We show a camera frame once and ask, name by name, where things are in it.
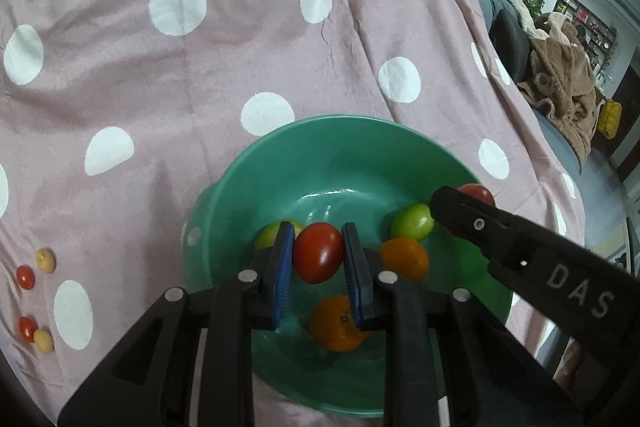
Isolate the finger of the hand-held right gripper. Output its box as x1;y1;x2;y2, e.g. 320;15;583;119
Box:
431;186;551;280

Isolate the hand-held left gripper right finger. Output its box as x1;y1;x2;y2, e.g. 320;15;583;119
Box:
341;222;586;427

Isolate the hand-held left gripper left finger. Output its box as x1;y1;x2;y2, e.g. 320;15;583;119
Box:
57;221;296;427

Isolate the large red tomato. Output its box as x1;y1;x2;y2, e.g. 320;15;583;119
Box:
457;183;497;208
292;222;345;285

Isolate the green round fruit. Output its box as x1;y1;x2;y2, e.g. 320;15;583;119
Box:
255;221;306;253
390;203;436;240

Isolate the orange tomato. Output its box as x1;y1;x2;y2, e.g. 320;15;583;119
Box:
377;237;430;284
307;296;378;354

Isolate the green plastic bowl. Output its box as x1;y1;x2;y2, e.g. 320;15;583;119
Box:
182;114;513;418

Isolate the brown fleece blanket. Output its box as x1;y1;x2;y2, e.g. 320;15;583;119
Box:
517;12;601;175

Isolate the yellow bag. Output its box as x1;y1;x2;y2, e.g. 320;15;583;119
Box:
596;99;623;138

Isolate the small yellow cherry tomato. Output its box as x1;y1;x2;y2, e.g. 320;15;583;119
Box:
34;248;57;274
33;329;55;354

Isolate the pink polka dot blanket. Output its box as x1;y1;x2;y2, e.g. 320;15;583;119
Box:
0;0;588;427

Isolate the wall shelving with goods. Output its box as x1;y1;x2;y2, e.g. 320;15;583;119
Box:
510;0;621;72

